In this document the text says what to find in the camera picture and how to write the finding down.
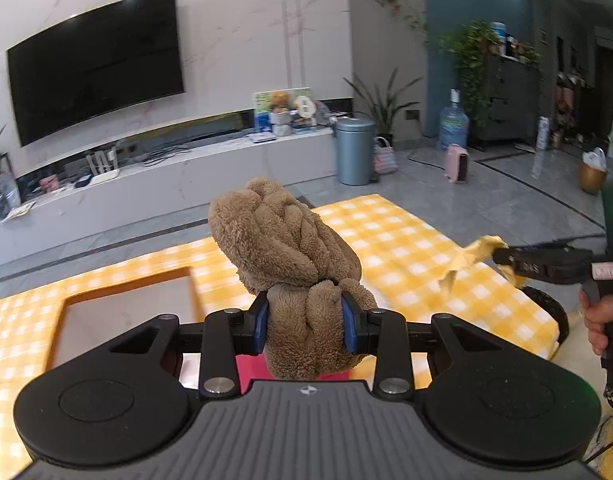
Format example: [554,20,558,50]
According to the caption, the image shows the tall leafy floor plant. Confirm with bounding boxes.
[343,72,422,136]

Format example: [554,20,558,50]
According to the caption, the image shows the pink space heater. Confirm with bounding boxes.
[445,144,472,185]

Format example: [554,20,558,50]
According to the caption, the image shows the person's right hand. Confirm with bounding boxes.
[579,287,611,357]

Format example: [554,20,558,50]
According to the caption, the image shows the yellow cloth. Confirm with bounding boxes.
[439,234,530,292]

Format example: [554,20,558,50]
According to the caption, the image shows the black flat television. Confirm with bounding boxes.
[6,0,186,147]

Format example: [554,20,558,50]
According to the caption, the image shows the dark grey cabinet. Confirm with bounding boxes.
[474,52,542,148]

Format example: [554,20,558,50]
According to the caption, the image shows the shelf with items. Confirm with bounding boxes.
[557,70,595,143]

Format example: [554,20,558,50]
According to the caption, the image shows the white router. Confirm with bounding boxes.
[86,147,122,181]

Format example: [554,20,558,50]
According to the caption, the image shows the yellow basket with bag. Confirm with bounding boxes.
[579,160,607,195]

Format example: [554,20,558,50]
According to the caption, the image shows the black cables on console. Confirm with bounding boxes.
[139,142,192,166]

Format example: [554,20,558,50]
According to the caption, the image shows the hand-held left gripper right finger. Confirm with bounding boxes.
[339,295,492,397]

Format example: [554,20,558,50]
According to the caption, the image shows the blue water jug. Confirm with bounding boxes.
[439,89,470,151]

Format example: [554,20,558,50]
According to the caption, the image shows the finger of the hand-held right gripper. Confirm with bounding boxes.
[491,244,595,283]
[523,287,570,347]

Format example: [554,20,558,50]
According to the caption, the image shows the grey blue trash can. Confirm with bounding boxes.
[335,117,376,186]

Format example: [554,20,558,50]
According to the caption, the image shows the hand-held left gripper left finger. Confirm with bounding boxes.
[109,290,270,397]

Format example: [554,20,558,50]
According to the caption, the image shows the pink basket bag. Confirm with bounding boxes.
[373,136,398,175]

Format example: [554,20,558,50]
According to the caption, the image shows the clear plastic water bottle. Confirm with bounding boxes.
[0,172,20,206]

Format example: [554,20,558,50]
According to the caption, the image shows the white marble media console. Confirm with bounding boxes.
[0,110,337,271]

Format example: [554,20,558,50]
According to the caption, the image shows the round white ornament plate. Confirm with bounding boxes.
[292,95,317,126]

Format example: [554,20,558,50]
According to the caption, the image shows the dark cabinet with plants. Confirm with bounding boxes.
[439,20,542,126]

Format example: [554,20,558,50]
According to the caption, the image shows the yellow checkered tablecloth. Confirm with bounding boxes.
[0,194,562,471]

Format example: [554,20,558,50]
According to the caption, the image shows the brown plush towel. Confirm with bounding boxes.
[208,176,380,382]

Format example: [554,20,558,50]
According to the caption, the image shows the papers on console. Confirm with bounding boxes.
[4,201,37,221]

